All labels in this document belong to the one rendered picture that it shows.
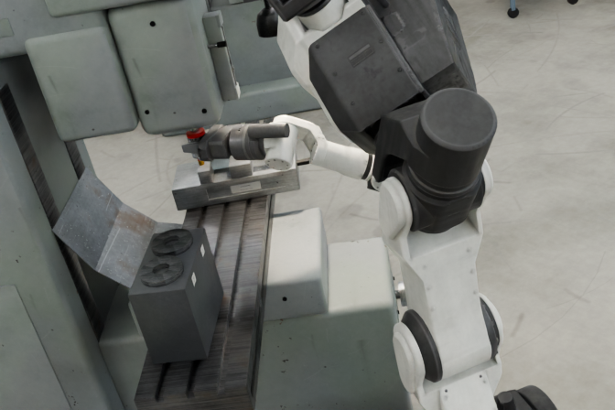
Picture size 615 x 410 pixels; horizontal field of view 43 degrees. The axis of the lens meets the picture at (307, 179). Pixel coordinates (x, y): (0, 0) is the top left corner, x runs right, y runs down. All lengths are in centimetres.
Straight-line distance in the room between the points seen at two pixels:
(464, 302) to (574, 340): 161
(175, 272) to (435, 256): 53
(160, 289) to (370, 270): 74
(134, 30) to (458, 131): 86
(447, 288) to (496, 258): 202
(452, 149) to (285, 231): 108
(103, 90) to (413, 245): 81
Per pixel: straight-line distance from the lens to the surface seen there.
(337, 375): 218
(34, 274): 199
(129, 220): 224
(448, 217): 131
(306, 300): 199
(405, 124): 121
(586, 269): 338
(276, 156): 181
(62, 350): 213
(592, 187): 391
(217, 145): 189
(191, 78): 179
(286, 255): 205
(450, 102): 118
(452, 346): 149
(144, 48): 178
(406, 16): 137
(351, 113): 133
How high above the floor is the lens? 205
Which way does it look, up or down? 29 degrees down
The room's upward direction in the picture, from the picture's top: 12 degrees counter-clockwise
